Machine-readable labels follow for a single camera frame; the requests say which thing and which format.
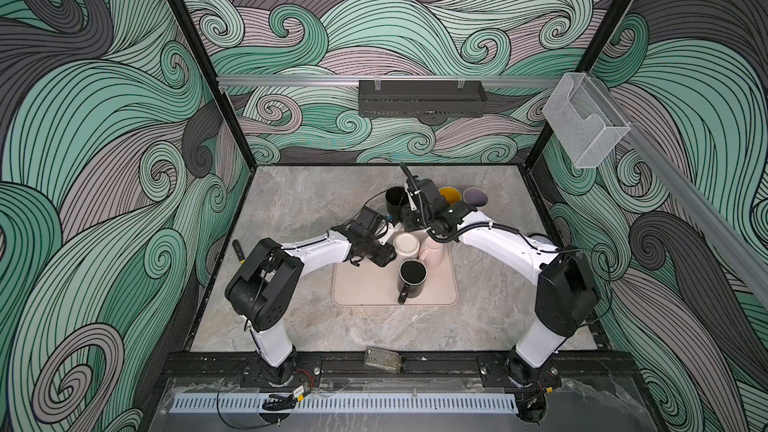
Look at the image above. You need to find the black white upside-down mug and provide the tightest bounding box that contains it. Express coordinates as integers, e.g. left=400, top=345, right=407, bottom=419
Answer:
left=385, top=186, right=409, bottom=225

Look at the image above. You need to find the blue butterfly mug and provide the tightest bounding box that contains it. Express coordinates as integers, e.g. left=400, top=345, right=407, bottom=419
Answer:
left=439, top=186, right=462, bottom=205

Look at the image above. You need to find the cream upside-down mug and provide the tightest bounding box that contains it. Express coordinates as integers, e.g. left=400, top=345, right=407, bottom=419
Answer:
left=392, top=233, right=421, bottom=259

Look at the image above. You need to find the pink iridescent mug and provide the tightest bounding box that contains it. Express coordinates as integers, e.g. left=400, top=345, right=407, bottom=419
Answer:
left=462, top=187, right=489, bottom=209

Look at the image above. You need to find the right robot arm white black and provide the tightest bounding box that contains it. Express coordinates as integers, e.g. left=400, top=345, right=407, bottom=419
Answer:
left=400, top=164, right=600, bottom=383

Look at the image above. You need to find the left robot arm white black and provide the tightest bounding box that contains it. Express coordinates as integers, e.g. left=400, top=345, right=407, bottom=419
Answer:
left=225, top=221, right=396, bottom=374

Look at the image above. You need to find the pink upside-down mug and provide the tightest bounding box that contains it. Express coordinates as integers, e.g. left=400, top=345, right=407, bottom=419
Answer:
left=418, top=237, right=445, bottom=269

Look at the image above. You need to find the pink tray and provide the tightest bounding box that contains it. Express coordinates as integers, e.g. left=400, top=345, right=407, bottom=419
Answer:
left=331, top=231, right=459, bottom=307

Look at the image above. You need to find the small round clock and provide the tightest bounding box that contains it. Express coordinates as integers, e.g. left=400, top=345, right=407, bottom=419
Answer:
left=528, top=233, right=555, bottom=246

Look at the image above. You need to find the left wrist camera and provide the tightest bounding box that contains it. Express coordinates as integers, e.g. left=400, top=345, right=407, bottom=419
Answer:
left=351, top=206, right=388, bottom=238

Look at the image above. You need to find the black wall shelf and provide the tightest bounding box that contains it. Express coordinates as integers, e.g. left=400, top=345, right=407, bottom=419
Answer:
left=358, top=79, right=488, bottom=119

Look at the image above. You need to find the aluminium wall rail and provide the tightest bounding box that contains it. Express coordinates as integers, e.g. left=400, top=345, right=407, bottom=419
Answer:
left=216, top=74, right=560, bottom=88

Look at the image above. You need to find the white slotted cable duct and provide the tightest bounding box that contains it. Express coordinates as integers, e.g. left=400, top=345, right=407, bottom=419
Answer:
left=169, top=392, right=518, bottom=414

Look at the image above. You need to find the clear plastic wall bin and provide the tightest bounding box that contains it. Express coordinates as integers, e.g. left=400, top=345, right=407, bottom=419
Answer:
left=543, top=72, right=630, bottom=169

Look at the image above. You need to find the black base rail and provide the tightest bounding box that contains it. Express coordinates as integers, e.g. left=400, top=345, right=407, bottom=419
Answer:
left=160, top=350, right=639, bottom=390

